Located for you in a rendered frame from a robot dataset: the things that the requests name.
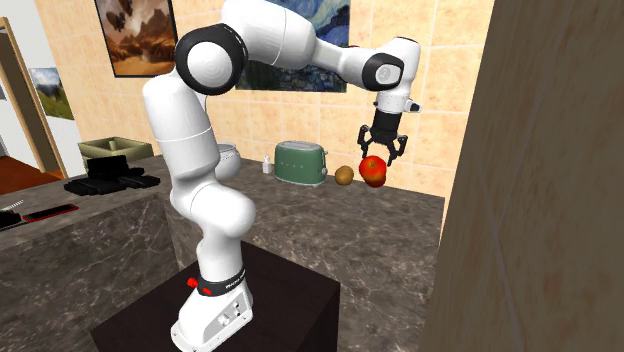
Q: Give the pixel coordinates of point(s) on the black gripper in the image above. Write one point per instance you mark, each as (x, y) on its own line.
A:
(387, 126)

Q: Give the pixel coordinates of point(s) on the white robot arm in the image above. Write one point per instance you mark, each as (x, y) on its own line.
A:
(183, 126)

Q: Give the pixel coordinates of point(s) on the red apple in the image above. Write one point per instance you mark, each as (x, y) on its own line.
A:
(372, 168)

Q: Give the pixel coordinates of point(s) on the brown kiwi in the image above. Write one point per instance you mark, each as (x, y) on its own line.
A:
(344, 175)

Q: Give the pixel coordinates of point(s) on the green toaster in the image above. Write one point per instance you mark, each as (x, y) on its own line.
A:
(297, 163)

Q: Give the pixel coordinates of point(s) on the small white shaker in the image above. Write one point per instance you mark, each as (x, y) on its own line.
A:
(266, 166)

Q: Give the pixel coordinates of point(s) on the white round pot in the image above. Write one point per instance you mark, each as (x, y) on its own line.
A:
(229, 161)

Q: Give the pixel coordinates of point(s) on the tall wooden cabinet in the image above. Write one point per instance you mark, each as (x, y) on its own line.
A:
(536, 195)

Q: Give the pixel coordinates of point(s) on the dark robot stand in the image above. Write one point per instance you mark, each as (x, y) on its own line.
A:
(292, 302)

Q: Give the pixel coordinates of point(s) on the olive green bin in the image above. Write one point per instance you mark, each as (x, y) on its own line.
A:
(134, 148)

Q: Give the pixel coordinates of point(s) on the black flat appliance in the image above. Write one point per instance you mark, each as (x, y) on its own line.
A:
(107, 178)

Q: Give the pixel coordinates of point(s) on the red flat phone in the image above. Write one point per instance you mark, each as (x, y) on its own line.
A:
(51, 212)

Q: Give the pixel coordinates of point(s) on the black flat object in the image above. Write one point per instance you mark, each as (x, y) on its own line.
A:
(8, 219)

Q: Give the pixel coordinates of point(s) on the blue swirl wall picture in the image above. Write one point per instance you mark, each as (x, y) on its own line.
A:
(331, 24)

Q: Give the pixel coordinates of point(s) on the brown landscape wall picture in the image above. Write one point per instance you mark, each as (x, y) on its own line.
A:
(141, 39)

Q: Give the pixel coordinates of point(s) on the green hill wall picture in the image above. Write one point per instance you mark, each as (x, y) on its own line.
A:
(51, 92)

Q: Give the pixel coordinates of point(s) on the wooden door frame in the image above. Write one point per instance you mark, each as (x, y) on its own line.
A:
(29, 102)

